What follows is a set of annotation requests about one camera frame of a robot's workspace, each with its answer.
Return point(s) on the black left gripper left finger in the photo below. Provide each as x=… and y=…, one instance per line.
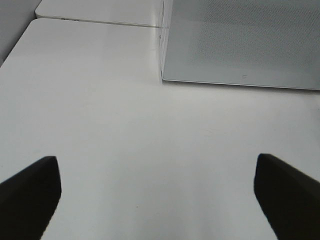
x=29, y=199

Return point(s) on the white microwave door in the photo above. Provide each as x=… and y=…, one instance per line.
x=240, y=42

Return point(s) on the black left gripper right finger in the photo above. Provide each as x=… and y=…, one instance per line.
x=289, y=199

